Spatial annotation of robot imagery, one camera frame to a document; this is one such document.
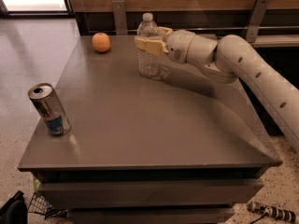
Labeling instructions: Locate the metal wall bracket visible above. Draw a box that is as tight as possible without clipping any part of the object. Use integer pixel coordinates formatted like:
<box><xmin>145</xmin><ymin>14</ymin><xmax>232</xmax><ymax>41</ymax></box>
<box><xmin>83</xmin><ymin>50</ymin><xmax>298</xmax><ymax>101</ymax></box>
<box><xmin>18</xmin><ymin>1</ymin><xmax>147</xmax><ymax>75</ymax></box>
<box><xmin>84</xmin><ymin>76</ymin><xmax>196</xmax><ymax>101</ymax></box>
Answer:
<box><xmin>112</xmin><ymin>0</ymin><xmax>128</xmax><ymax>35</ymax></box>
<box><xmin>241</xmin><ymin>0</ymin><xmax>271</xmax><ymax>43</ymax></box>

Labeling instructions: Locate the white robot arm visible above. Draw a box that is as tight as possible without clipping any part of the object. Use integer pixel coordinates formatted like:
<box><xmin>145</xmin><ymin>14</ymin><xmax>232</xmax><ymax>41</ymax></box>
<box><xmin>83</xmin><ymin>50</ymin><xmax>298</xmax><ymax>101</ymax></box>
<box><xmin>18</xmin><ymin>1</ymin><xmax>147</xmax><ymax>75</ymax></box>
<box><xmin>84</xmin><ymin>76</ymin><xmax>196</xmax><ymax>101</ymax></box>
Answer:
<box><xmin>135</xmin><ymin>27</ymin><xmax>299</xmax><ymax>151</ymax></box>

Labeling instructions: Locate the black white striped handle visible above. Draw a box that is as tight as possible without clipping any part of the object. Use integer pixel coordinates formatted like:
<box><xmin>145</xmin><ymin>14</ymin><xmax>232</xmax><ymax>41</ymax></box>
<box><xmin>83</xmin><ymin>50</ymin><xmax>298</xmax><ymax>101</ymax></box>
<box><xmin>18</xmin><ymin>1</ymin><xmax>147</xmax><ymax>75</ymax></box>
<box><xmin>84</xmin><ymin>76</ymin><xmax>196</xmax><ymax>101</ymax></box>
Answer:
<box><xmin>247</xmin><ymin>202</ymin><xmax>299</xmax><ymax>224</ymax></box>

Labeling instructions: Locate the grey drawer cabinet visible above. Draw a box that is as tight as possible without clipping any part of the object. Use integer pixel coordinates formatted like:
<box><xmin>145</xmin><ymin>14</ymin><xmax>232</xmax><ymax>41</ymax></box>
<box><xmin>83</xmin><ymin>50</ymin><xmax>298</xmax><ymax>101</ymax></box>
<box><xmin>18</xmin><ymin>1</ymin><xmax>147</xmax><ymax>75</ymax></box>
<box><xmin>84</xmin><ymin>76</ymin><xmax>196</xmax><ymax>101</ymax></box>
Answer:
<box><xmin>19</xmin><ymin>35</ymin><xmax>280</xmax><ymax>224</ymax></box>

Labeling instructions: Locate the silver blue drink can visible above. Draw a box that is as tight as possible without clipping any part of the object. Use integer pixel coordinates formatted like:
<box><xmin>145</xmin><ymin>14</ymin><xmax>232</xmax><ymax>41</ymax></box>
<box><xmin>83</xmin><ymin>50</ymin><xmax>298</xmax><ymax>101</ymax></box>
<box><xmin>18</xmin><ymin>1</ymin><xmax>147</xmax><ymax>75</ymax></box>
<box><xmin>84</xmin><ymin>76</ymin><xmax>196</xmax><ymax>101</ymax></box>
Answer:
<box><xmin>28</xmin><ymin>83</ymin><xmax>71</xmax><ymax>135</ymax></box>

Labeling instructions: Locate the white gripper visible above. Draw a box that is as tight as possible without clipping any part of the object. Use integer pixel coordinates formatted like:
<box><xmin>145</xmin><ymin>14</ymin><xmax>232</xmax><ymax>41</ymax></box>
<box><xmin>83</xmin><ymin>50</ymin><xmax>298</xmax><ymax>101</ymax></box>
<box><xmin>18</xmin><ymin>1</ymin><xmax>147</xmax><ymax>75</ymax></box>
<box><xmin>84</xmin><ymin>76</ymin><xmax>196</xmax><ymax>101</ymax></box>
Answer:
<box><xmin>135</xmin><ymin>27</ymin><xmax>195</xmax><ymax>63</ymax></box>

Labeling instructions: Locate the orange fruit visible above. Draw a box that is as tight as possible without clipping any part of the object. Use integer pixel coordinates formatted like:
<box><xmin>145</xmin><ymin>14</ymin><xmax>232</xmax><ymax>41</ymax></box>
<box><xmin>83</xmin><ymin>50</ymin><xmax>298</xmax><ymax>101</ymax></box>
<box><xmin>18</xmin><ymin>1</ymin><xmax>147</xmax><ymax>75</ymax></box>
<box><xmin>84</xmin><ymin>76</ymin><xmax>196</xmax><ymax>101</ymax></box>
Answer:
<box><xmin>93</xmin><ymin>33</ymin><xmax>111</xmax><ymax>52</ymax></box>

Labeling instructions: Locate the black wire basket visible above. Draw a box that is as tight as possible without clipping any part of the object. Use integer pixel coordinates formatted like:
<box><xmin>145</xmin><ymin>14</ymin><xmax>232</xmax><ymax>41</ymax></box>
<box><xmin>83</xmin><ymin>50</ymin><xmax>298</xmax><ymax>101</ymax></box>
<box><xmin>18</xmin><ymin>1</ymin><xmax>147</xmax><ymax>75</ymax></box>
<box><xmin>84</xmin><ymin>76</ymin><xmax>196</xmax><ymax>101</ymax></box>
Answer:
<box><xmin>28</xmin><ymin>193</ymin><xmax>67</xmax><ymax>219</ymax></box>

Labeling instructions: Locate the right metal wall bracket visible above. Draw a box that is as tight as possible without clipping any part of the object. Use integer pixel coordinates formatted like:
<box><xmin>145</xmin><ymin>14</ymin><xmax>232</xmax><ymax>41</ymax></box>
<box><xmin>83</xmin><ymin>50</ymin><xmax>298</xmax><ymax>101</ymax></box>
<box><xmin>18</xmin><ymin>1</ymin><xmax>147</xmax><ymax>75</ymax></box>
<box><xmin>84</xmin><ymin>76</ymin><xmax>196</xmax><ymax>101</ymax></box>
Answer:
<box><xmin>241</xmin><ymin>0</ymin><xmax>271</xmax><ymax>43</ymax></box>

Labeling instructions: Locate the left metal wall bracket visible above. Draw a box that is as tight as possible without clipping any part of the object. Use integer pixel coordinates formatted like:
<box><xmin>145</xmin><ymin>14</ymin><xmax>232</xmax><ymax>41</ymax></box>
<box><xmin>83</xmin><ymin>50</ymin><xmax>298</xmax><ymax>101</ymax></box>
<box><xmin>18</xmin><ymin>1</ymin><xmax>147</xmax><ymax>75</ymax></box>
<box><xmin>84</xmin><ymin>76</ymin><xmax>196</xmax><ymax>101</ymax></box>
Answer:
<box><xmin>112</xmin><ymin>0</ymin><xmax>128</xmax><ymax>35</ymax></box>

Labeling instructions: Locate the clear plastic water bottle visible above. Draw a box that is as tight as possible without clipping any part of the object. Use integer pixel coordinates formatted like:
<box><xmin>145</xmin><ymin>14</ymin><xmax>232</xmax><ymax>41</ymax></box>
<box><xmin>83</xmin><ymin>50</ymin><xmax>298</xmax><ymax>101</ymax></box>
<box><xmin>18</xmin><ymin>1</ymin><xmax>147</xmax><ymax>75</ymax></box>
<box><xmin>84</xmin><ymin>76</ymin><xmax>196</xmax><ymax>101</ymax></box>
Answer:
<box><xmin>137</xmin><ymin>13</ymin><xmax>158</xmax><ymax>78</ymax></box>

